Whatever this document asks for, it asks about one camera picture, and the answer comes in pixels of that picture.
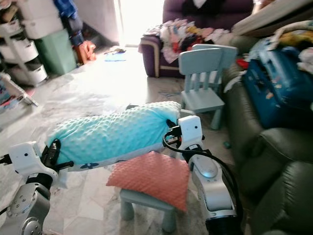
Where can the teal dotted pillow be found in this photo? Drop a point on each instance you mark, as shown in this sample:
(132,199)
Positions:
(112,132)

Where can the coral pink dotted pillow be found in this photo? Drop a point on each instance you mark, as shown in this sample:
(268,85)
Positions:
(151,178)

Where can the small green leather sofa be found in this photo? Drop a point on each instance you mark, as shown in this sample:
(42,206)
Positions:
(244,132)

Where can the purple sofa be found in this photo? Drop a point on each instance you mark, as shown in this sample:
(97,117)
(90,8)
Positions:
(215,12)

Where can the colourful baby bouncer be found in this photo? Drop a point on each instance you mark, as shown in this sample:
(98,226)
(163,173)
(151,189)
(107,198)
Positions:
(12,93)

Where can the light blue plastic child chair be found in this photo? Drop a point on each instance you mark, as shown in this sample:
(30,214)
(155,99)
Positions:
(203,63)
(142,200)

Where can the large colourful clothes pile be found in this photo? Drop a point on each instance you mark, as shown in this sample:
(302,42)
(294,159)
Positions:
(176,36)

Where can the small blue floor item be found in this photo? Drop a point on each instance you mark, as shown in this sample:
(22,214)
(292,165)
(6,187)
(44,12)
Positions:
(115,55)

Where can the green plastic bin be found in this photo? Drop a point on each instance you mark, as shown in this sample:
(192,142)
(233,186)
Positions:
(56,53)

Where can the blue hard case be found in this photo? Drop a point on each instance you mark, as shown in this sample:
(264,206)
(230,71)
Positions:
(279,88)

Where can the white drawer shelf unit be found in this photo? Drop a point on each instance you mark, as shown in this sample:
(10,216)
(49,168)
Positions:
(41,22)

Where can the blue jacket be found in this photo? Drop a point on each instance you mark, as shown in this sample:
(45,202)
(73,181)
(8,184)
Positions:
(71,14)

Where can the beige flat cushion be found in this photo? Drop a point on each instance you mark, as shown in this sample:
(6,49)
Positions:
(269,17)

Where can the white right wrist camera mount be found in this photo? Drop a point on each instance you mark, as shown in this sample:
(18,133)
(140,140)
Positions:
(190,131)

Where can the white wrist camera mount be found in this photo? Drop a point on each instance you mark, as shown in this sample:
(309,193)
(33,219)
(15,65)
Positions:
(190,131)
(25,157)

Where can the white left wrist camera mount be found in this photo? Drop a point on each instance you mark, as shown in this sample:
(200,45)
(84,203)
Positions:
(25,157)

